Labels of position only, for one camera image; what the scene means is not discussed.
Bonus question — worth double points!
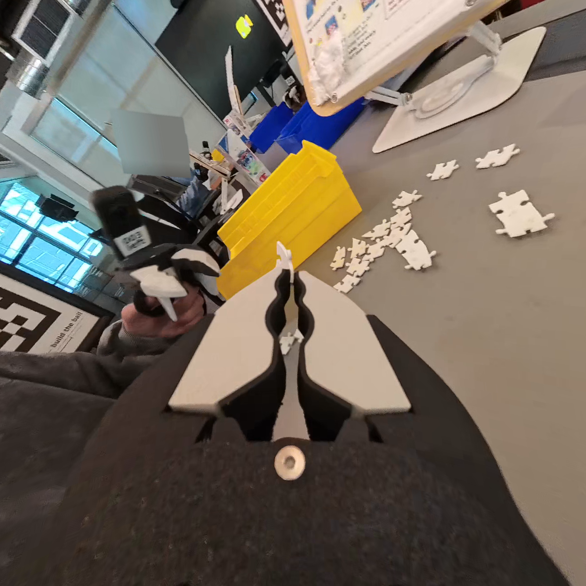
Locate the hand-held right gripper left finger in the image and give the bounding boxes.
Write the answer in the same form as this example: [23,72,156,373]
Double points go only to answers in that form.
[168,270,291,442]

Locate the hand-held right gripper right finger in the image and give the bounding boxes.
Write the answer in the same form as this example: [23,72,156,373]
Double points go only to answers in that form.
[293,271,412,442]

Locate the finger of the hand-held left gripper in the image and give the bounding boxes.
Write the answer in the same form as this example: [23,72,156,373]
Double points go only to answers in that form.
[130,267,189,299]
[176,247,221,294]

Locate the yellow plastic bins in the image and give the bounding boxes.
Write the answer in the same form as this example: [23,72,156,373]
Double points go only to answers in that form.
[216,139,363,300]

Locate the person's left forearm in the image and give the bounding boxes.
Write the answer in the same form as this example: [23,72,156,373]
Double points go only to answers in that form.
[0,320,184,399]

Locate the pile of white puzzle pieces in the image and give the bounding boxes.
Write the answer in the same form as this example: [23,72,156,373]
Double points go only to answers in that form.
[331,208,415,276]

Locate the loose white puzzle pieces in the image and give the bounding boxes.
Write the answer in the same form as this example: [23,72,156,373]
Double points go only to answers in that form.
[395,229,437,272]

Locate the scattered white puzzle pieces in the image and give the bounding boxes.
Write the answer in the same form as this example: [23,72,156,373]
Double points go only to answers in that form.
[488,190,556,239]

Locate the person's left hand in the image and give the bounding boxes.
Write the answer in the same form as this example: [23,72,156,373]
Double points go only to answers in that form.
[121,291,207,339]

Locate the black mounted speaker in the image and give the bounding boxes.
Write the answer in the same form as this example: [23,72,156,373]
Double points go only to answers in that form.
[36,194,79,222]

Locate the white phone stand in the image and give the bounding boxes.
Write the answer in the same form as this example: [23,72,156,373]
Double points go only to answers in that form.
[219,175,244,215]

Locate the framed black white poster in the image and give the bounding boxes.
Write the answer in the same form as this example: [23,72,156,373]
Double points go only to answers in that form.
[0,266,116,355]

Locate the colourful printed carton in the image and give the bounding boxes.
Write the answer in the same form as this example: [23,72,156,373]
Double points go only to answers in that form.
[226,133,272,184]

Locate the blue plastic bin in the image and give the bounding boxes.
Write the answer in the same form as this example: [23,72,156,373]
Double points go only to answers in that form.
[276,95,367,153]
[248,103,295,153]

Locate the large dark screen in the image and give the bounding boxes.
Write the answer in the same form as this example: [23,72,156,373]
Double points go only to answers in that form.
[155,0,294,121]

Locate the wooden board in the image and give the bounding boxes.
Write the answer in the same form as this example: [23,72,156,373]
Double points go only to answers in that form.
[281,0,510,118]

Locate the person's dark clothing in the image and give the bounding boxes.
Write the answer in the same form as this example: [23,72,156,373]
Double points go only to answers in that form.
[0,375,124,586]

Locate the white printed paper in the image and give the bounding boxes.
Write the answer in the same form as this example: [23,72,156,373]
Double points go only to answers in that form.
[293,0,486,92]

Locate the metal ventilation duct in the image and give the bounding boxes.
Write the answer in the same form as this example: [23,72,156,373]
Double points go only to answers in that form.
[9,48,51,97]

